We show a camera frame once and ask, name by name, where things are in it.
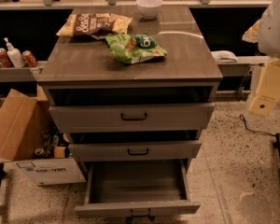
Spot grey top drawer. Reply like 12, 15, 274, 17
49, 103, 215, 133

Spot brown yellow chip bag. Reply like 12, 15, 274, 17
57, 13, 132, 40

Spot grey middle drawer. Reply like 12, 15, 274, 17
69, 141, 201, 162

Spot open cardboard box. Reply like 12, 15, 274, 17
0, 90, 85, 186

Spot grey drawer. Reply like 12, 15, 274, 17
49, 103, 215, 133
75, 160, 200, 217
69, 141, 201, 162

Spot red soda can left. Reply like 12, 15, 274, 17
0, 48, 12, 68

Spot folded white cloth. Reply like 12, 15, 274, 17
211, 50, 238, 63

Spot black floor cable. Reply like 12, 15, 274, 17
238, 113, 277, 138

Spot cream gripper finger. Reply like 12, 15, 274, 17
248, 96, 277, 117

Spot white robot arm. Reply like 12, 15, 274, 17
243, 0, 280, 117

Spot grey wooden drawer cabinet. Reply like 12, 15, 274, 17
37, 4, 224, 170

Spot grey bottom drawer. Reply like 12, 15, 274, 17
75, 160, 200, 217

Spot red soda can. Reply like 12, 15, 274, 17
0, 48, 12, 68
22, 50, 38, 67

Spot blue tape cross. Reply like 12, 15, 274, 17
124, 215, 157, 224

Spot green chip bag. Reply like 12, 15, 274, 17
105, 34, 167, 64

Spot white bowl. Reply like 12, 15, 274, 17
136, 0, 163, 19

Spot red soda can right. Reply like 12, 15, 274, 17
22, 50, 38, 67

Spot white pump bottle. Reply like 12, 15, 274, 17
4, 37, 25, 68

